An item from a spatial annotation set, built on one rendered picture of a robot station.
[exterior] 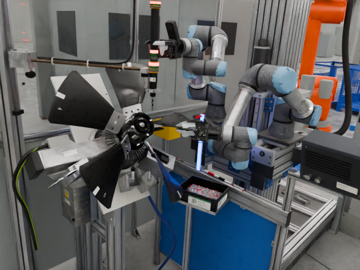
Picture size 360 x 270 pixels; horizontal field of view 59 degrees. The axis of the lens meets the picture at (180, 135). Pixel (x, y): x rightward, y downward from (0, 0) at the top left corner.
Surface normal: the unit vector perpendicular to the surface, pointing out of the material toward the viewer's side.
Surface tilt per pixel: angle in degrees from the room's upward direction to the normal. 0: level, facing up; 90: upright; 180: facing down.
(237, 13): 90
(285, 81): 86
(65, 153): 50
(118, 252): 90
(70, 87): 73
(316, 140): 15
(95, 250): 90
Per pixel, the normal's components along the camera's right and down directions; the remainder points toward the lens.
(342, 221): -0.72, 0.19
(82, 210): 0.70, 0.27
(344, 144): -0.13, -0.86
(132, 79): -0.04, -0.39
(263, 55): 0.03, 0.33
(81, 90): 0.38, 0.07
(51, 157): 0.57, -0.40
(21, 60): -0.18, 0.31
